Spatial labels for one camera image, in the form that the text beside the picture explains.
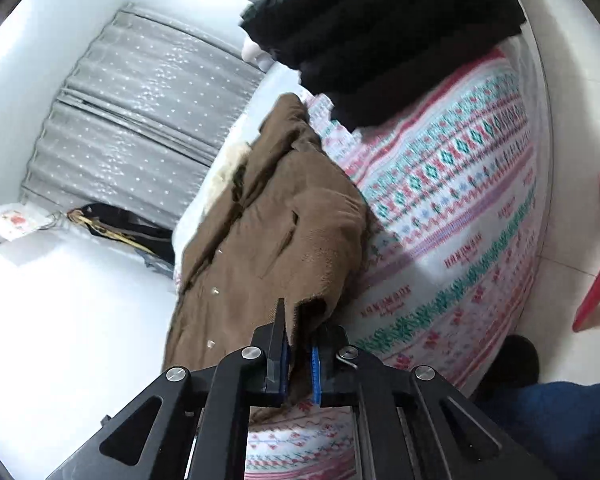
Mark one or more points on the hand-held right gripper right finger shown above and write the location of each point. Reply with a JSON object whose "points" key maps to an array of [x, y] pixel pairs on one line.
{"points": [[316, 375]]}

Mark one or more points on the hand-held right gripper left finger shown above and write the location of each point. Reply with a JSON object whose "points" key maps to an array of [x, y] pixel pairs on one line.
{"points": [[280, 365]]}

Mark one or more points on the brown coat with fur collar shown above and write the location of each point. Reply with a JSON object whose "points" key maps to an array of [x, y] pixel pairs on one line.
{"points": [[280, 230]]}

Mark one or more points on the black hanging clothes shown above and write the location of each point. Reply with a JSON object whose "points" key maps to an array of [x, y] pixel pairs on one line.
{"points": [[140, 225]]}

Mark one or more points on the black slipper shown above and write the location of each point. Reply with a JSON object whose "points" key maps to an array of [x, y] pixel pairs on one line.
{"points": [[510, 365]]}

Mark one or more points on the patterned knit blanket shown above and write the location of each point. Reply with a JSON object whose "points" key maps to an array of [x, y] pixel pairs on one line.
{"points": [[455, 210]]}

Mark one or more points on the yellow wooden coat rack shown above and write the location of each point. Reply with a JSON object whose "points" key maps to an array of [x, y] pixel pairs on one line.
{"points": [[105, 230]]}

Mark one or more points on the person's blue jeans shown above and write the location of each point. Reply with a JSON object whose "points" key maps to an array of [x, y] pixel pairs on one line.
{"points": [[555, 420]]}

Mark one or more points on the grey star-print curtain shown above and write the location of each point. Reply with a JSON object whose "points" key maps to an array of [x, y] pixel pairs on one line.
{"points": [[115, 160], [165, 75]]}

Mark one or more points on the black folded jacket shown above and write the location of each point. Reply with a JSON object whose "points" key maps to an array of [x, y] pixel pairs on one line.
{"points": [[380, 35]]}

